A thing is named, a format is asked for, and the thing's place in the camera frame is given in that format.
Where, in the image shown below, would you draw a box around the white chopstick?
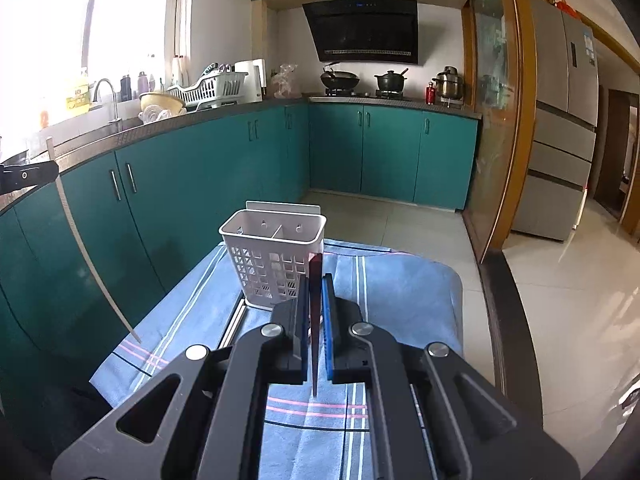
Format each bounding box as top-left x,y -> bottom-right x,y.
55,166 -> 142,344

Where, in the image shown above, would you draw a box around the dark red chopstick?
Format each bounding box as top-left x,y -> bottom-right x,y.
309,252 -> 322,396

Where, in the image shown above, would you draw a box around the blue striped cloth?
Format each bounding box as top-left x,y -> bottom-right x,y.
89,238 -> 464,480

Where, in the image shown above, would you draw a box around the white plastic utensil basket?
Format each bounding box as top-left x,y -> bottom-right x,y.
219,200 -> 326,310

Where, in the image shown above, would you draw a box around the yellow bottle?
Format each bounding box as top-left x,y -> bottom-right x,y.
66,67 -> 92,116

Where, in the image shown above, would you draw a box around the teal lower cabinets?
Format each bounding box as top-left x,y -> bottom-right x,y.
1,101 -> 480,378

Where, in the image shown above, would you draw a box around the chrome sink faucet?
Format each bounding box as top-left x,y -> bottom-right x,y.
92,77 -> 120,122

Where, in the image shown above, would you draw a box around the yellow bowl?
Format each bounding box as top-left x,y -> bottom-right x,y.
139,92 -> 186,115

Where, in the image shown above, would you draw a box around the white dish rack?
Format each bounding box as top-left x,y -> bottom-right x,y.
166,68 -> 247,110

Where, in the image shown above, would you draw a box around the white electric kettle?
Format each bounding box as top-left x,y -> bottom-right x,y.
234,58 -> 267,104

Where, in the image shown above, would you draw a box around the clear plastic bag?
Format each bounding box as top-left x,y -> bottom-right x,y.
270,63 -> 302,99

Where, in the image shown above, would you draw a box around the black wok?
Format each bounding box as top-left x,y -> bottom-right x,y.
320,62 -> 360,91

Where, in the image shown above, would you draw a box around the black cooking pot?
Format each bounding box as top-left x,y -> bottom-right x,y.
375,70 -> 408,93

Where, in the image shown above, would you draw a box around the red canister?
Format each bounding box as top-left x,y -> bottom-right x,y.
425,81 -> 436,105

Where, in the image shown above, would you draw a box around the stainless steel pot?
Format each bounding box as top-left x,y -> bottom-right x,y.
432,65 -> 464,101

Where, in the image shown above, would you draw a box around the black range hood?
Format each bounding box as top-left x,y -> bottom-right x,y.
303,0 -> 419,64

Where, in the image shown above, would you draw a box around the wooden glass sliding door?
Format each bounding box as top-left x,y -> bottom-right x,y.
462,0 -> 537,263

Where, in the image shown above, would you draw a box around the silver refrigerator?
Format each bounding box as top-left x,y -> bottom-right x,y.
512,0 -> 599,242

